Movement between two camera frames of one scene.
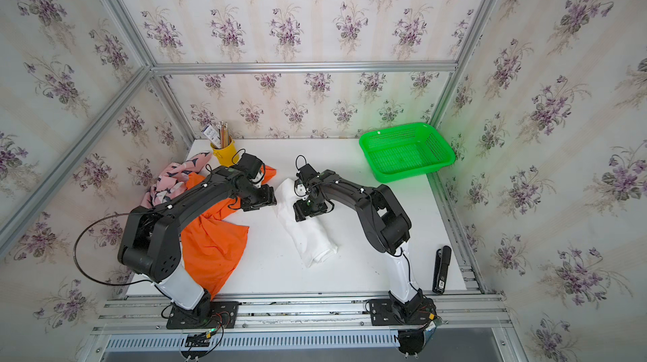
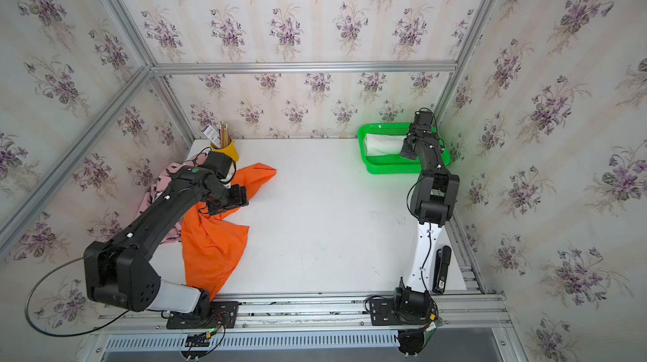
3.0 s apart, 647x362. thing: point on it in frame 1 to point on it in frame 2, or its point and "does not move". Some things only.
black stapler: x=441 y=268 does not move
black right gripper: x=300 y=211 to x=406 y=147
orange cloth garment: x=212 y=243 does not move
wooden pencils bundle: x=224 y=136 does not move
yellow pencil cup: x=227 y=154 does not move
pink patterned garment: x=173 y=180 does not move
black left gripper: x=268 y=198 to x=239 y=196
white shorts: x=312 y=234 to x=383 y=144
